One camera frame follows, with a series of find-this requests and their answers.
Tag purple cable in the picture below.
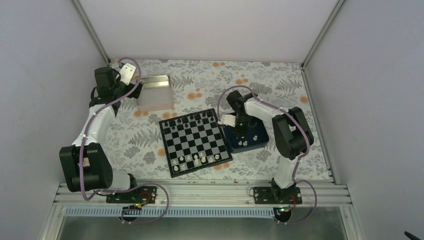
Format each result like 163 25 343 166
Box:
216 85 318 225
77 56 170 225

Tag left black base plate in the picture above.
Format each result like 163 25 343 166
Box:
106 185 157 205

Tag aluminium rail frame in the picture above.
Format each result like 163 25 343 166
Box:
52 180 353 208

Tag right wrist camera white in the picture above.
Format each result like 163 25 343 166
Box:
218 114 236 127

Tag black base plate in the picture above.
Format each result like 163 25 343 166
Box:
106 185 157 205
252 186 303 205

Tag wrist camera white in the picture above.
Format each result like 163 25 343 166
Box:
119 63 136 86
218 114 236 127

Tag aluminium corner post right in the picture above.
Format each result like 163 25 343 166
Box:
301 0 346 71

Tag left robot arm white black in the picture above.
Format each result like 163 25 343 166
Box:
59 63 142 203

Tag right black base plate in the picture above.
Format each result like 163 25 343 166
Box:
252 186 303 205

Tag grey slotted cable duct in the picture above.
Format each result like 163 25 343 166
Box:
64 206 275 219

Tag aluminium corner post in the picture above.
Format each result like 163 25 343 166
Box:
301 0 346 71
70 0 111 65

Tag black grey chess board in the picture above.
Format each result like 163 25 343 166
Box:
158 108 233 178

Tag floral patterned table mat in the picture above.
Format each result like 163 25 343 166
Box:
103 59 330 181

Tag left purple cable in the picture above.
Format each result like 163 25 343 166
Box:
77 56 170 225

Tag silver metal tin tray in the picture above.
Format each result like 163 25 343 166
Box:
136 74 174 112

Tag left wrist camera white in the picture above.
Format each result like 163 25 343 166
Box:
119 63 136 86

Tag aluminium corner post left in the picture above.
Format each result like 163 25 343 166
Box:
70 0 111 65

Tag dark blue tin box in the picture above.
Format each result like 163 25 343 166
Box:
223 117 270 154

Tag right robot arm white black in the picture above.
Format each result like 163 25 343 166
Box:
225 90 314 204

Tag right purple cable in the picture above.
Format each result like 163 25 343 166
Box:
216 85 318 225

